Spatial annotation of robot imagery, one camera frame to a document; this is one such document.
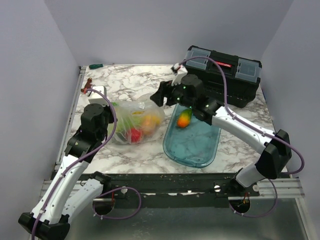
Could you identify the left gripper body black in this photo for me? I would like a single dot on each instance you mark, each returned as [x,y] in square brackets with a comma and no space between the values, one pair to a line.
[109,119]

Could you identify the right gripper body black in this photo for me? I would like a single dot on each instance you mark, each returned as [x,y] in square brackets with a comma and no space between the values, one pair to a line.
[174,95]

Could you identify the orange green fake mango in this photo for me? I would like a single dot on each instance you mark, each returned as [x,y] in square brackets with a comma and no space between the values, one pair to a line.
[184,118]

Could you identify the translucent printed plastic bag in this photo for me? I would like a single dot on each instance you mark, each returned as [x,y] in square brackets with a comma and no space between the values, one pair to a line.
[137,110]

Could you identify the red fake fruit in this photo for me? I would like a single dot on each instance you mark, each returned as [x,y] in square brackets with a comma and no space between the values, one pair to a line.
[134,136]

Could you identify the fake peach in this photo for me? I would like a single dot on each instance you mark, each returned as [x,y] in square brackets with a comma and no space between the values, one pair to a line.
[150,123]

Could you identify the green fake fruit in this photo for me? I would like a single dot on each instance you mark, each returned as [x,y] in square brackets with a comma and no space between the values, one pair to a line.
[124,124]

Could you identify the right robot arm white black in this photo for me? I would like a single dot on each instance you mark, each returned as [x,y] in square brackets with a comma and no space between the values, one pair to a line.
[271,146]

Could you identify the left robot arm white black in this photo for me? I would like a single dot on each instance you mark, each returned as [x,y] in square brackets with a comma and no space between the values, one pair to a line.
[51,218]

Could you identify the brown water tap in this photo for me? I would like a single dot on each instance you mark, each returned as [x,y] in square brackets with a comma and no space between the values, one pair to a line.
[88,85]

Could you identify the teal transparent plastic tray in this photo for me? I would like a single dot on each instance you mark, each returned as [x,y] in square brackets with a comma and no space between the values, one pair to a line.
[194,145]

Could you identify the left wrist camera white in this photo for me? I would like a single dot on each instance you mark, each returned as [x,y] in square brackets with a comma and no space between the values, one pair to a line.
[96,98]

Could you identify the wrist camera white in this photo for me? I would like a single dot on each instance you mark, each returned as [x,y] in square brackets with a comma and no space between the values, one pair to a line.
[96,98]
[179,71]

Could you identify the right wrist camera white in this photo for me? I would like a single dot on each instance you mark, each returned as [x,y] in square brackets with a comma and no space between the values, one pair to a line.
[179,71]

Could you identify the green handled screwdriver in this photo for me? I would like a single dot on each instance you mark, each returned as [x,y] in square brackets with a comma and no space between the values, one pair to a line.
[100,65]

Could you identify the black toolbox red handle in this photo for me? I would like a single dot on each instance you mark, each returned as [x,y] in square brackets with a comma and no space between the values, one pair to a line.
[243,76]

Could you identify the black mounting base rail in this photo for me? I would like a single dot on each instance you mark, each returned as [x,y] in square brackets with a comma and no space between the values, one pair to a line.
[176,190]

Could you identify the aluminium frame rail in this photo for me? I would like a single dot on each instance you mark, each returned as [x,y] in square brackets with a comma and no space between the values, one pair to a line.
[287,188]

